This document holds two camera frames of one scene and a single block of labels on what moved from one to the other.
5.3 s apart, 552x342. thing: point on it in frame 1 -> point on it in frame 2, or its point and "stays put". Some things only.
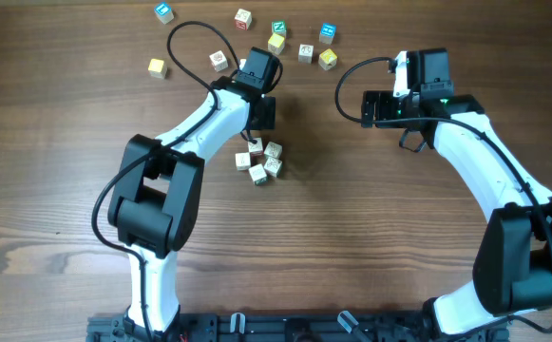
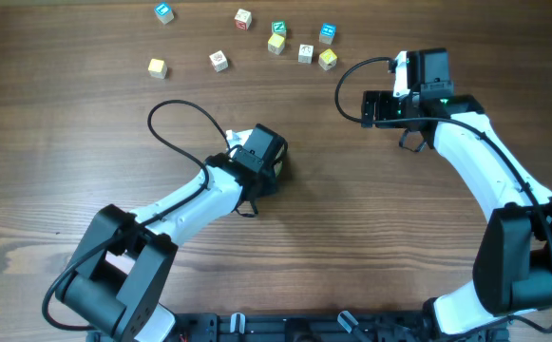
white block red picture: (218, 61) stays put
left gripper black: (269, 121) -> (271, 180)
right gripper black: (384, 100) stays put
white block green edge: (273, 166) stays put
